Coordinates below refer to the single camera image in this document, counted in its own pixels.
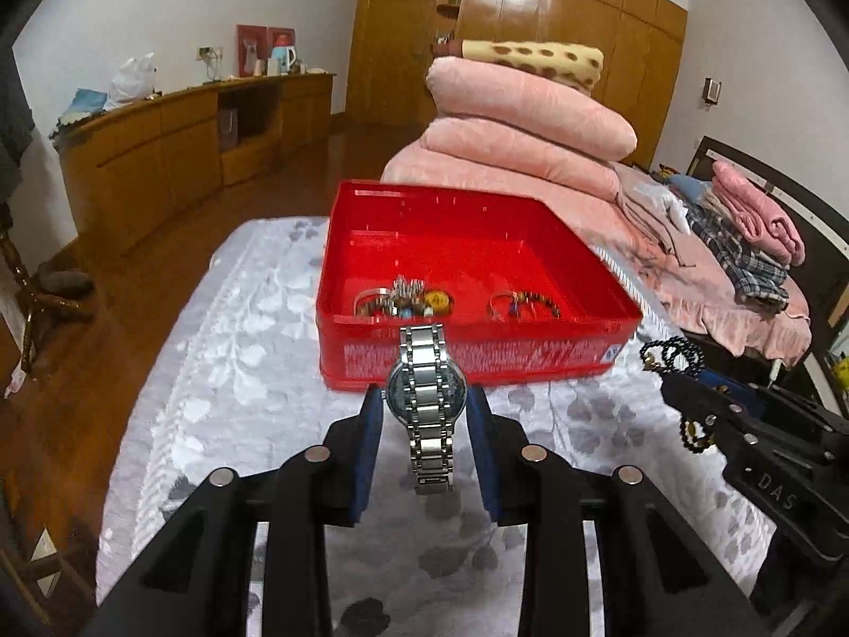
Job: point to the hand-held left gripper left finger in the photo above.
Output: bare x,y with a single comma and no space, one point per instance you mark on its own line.
368,458

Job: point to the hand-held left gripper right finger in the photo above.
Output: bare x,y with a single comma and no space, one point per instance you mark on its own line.
481,458

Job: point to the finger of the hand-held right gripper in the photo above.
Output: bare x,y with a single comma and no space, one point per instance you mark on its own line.
736,395
703,408

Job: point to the silver metal wristwatch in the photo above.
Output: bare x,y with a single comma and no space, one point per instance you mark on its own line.
428,391

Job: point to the wide silver cuff bangle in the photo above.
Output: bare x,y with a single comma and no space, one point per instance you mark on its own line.
496,308

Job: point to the red plastic box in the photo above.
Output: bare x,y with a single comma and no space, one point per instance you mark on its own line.
464,239

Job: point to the plaid folded clothes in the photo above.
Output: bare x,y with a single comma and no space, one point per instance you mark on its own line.
743,259

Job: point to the white floral table cloth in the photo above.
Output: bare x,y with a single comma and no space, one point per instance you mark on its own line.
232,378

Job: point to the pink folded garment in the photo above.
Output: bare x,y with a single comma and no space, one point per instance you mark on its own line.
763,212

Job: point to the dark bed headboard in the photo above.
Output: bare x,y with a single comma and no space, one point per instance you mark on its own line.
819,225

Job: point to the beige folded clothes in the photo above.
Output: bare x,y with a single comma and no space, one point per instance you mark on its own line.
647,212

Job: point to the large pink folded blanket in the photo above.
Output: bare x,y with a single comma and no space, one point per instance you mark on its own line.
530,106

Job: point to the brown slipper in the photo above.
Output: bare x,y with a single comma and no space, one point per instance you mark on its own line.
66,279

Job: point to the wooden sideboard cabinet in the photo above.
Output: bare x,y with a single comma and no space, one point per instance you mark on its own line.
159,152

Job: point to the wooden coat rack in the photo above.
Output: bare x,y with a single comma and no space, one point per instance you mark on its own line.
30,298

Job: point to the spotted yellow pillow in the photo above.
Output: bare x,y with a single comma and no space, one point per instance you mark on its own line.
544,60

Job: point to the wooden wardrobe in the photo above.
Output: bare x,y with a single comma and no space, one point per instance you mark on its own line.
564,26

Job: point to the white teal thermos jug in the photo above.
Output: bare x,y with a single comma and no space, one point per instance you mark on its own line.
284,56

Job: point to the white plastic bag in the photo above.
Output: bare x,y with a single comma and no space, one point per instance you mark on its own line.
132,83

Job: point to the blue cloth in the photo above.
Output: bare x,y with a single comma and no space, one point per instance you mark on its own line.
79,106

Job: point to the dark hanging garment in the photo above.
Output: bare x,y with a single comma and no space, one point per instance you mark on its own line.
12,133

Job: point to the wall switch panel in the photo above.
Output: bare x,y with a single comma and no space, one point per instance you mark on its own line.
712,91

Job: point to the wall socket with plugs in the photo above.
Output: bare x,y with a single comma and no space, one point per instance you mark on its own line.
211,56

